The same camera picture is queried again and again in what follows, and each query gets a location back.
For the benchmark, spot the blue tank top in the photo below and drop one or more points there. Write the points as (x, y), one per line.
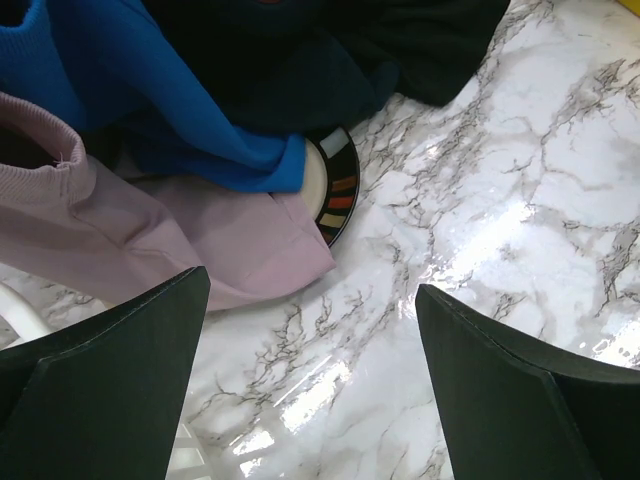
(96, 64)

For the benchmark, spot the navy tank top red trim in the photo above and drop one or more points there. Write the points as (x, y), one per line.
(271, 66)

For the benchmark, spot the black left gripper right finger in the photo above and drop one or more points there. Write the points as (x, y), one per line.
(514, 407)

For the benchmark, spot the pink tank top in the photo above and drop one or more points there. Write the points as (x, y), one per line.
(67, 218)

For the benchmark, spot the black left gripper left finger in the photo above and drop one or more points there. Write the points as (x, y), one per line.
(102, 399)

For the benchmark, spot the black garment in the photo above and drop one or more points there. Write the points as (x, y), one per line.
(437, 46)

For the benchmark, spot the striped rim ceramic plate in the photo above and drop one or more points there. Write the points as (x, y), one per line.
(332, 180)

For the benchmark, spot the yellow plastic tray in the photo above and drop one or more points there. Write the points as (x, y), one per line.
(631, 5)

